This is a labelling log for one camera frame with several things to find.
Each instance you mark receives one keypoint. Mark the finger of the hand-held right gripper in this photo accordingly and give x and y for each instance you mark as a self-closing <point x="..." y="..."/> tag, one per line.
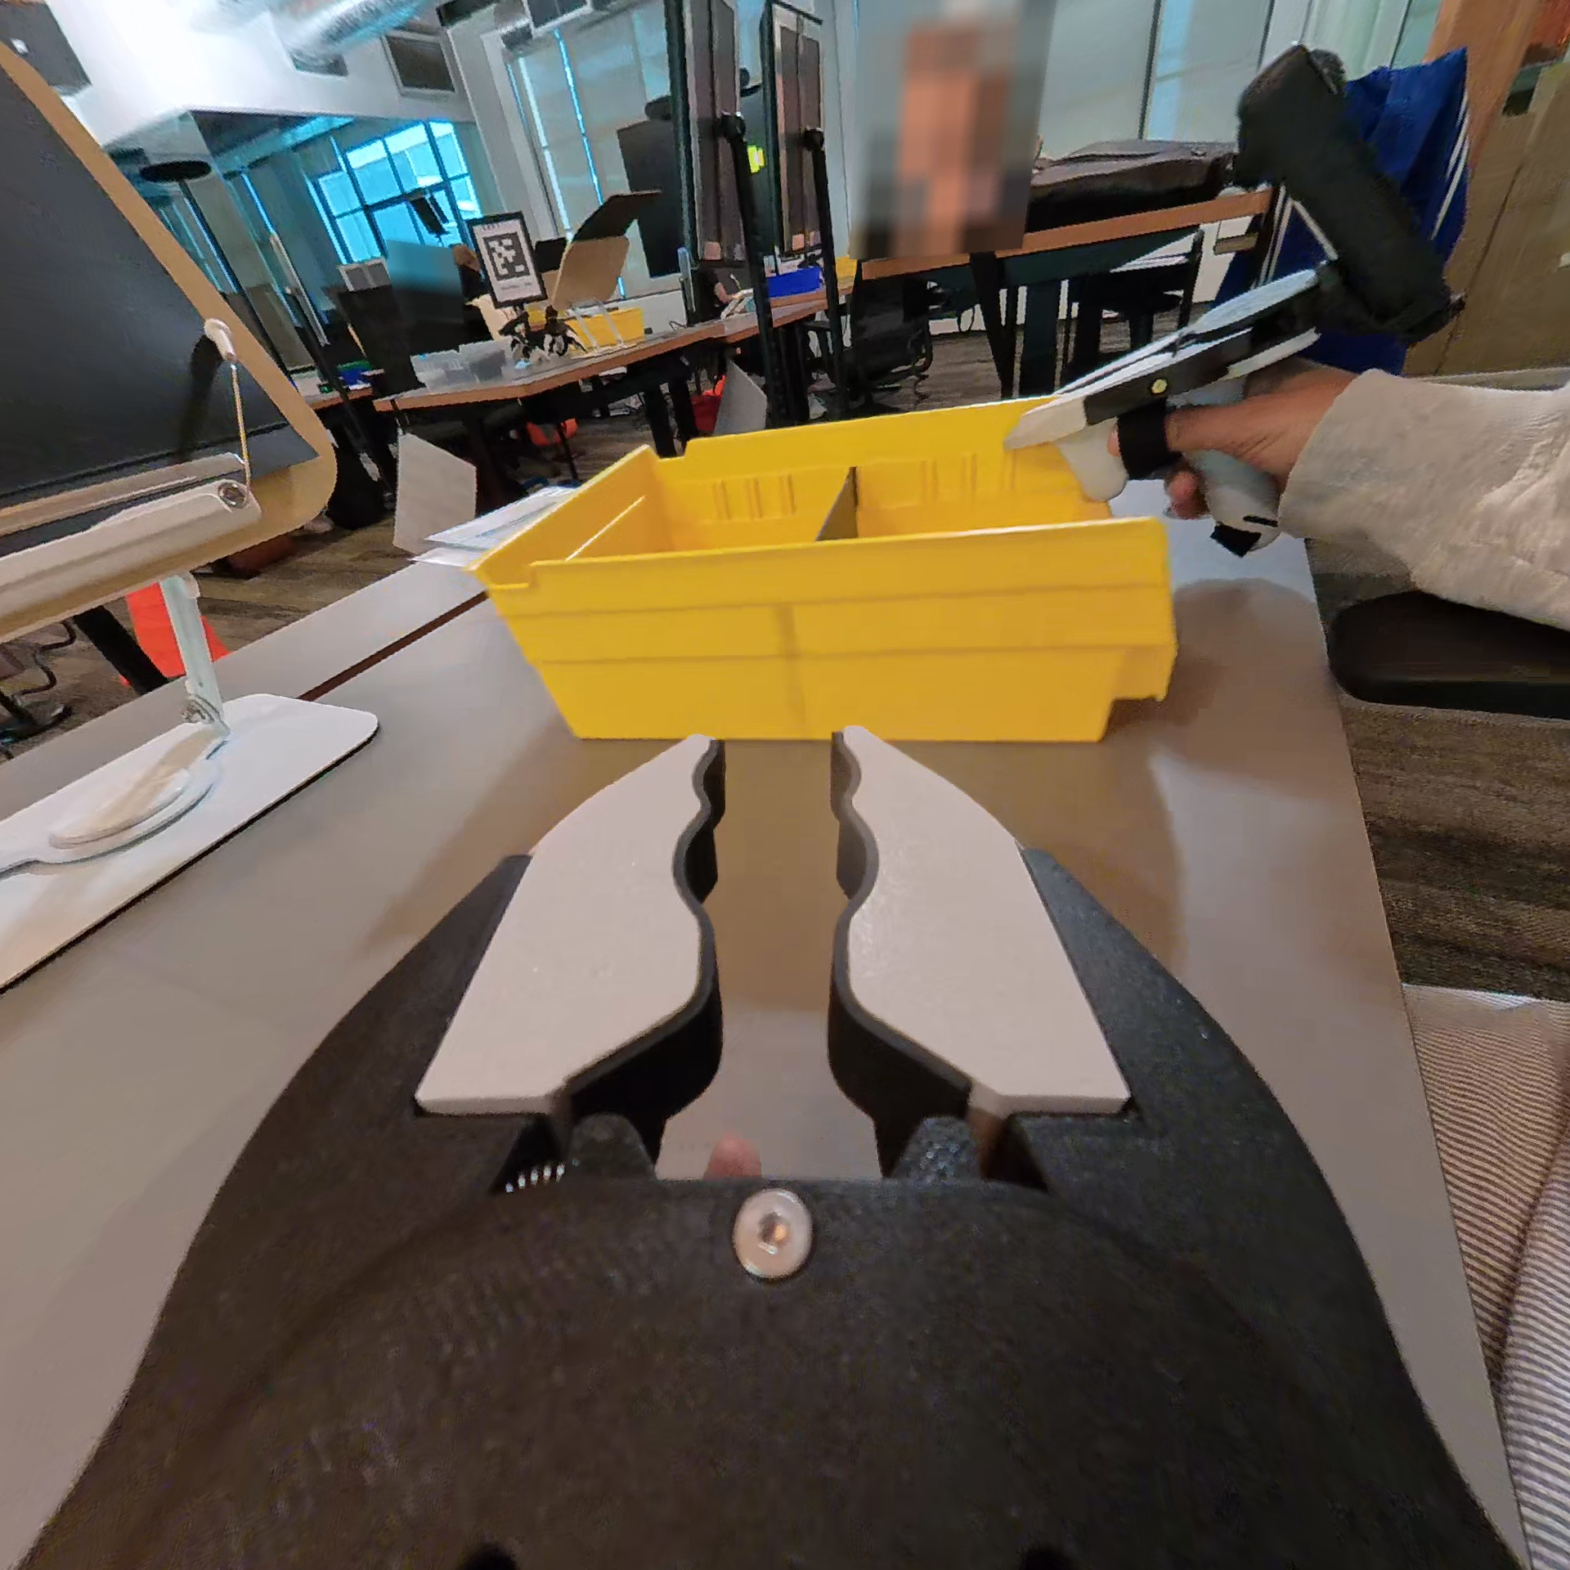
<point x="1080" y="415"/>

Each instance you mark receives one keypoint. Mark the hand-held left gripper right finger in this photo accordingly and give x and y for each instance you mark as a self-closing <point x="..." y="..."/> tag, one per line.
<point x="956" y="968"/>

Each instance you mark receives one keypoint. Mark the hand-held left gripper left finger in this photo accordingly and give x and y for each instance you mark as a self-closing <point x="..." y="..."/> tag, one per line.
<point x="576" y="955"/>

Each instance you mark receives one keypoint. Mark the yellow plastic bin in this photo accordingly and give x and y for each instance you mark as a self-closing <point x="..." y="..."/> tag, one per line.
<point x="797" y="637"/>

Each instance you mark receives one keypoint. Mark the person's right forearm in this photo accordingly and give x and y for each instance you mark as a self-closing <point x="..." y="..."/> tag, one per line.
<point x="1447" y="490"/>

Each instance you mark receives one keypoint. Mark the person's right hand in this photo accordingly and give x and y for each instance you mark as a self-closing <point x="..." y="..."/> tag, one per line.
<point x="1262" y="423"/>

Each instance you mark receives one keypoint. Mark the blue jacket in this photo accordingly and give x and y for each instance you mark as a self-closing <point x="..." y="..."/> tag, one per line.
<point x="1410" y="135"/>

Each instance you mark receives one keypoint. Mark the wooden top table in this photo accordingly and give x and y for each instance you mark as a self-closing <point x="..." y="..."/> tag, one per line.
<point x="1103" y="228"/>
<point x="576" y="367"/>

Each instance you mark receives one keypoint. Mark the white metal stand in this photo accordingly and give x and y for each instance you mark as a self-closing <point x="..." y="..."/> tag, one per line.
<point x="245" y="761"/>

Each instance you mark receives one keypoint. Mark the white paper sheet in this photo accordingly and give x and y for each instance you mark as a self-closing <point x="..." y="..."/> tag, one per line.
<point x="503" y="533"/>

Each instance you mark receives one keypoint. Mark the black chair armrest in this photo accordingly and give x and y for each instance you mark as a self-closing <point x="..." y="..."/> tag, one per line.
<point x="1447" y="649"/>

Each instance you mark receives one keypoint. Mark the small marker sign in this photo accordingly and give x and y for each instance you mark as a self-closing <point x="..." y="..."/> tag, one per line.
<point x="509" y="259"/>

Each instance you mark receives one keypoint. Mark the person's striped trousers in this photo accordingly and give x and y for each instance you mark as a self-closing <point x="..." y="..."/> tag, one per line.
<point x="1506" y="1226"/>

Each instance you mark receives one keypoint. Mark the wood framed dark board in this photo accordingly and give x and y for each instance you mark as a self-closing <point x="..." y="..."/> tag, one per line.
<point x="98" y="306"/>

